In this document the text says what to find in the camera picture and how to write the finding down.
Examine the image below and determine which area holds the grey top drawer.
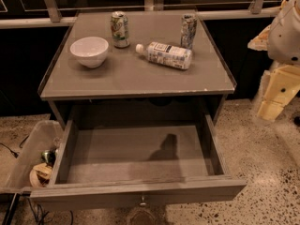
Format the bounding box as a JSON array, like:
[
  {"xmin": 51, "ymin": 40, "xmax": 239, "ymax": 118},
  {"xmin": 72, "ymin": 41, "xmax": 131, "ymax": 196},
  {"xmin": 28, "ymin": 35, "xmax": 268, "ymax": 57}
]
[{"xmin": 31, "ymin": 106, "xmax": 247, "ymax": 210}]

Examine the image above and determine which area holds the white ceramic bowl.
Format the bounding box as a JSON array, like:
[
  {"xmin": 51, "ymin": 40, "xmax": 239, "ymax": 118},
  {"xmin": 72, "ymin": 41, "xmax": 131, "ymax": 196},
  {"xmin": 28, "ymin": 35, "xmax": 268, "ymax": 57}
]
[{"xmin": 70, "ymin": 37, "xmax": 109, "ymax": 68}]

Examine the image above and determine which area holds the green can in bin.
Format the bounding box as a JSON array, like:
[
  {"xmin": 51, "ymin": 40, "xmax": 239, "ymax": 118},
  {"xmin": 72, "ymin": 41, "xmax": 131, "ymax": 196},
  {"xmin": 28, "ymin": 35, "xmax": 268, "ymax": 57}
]
[{"xmin": 41, "ymin": 150, "xmax": 56, "ymax": 166}]

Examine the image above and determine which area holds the black cable on floor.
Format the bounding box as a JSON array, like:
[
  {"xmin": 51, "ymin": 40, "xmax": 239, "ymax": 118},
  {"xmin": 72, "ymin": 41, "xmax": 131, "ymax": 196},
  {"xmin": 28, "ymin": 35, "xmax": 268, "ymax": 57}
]
[{"xmin": 0, "ymin": 134, "xmax": 30, "ymax": 159}]

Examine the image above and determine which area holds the grey wooden cabinet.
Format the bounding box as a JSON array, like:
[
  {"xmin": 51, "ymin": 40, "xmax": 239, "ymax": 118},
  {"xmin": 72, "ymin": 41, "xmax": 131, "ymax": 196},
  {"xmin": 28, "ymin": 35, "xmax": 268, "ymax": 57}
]
[{"xmin": 38, "ymin": 10, "xmax": 236, "ymax": 126}]

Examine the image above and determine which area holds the metal drawer knob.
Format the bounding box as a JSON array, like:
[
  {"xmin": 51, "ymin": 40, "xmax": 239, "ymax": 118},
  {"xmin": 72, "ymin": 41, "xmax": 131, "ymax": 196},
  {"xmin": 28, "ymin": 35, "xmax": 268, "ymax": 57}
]
[{"xmin": 139, "ymin": 195, "xmax": 149, "ymax": 207}]

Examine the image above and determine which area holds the green soda can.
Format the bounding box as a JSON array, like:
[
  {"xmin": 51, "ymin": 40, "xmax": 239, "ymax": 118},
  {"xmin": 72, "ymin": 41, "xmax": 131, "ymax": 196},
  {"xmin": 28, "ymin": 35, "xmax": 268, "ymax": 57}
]
[{"xmin": 111, "ymin": 11, "xmax": 129, "ymax": 48}]

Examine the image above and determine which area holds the clear plastic bin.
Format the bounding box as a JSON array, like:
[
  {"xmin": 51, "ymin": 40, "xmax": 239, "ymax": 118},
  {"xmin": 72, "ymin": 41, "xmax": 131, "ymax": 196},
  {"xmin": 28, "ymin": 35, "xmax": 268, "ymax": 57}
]
[{"xmin": 1, "ymin": 120, "xmax": 64, "ymax": 193}]

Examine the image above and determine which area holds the white plastic bottle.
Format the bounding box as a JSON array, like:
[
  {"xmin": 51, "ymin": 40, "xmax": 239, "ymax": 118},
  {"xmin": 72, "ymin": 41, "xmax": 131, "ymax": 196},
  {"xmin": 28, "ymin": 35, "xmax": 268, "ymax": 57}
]
[{"xmin": 135, "ymin": 41, "xmax": 192, "ymax": 70}]

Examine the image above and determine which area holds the metal railing frame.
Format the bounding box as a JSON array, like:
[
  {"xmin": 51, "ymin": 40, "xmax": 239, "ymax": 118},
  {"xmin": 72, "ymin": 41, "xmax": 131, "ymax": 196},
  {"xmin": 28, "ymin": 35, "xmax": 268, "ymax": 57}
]
[{"xmin": 0, "ymin": 0, "xmax": 285, "ymax": 29}]

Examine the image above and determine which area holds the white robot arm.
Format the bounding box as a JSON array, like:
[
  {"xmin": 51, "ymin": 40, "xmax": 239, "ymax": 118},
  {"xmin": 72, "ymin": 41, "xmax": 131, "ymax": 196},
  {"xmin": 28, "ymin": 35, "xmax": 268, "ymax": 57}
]
[{"xmin": 247, "ymin": 0, "xmax": 300, "ymax": 121}]

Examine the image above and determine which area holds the brown crumpled bag in bin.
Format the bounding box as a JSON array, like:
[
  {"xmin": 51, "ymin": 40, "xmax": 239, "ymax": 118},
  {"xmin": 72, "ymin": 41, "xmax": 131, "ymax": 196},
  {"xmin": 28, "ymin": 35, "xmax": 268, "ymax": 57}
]
[{"xmin": 29, "ymin": 163, "xmax": 53, "ymax": 188}]

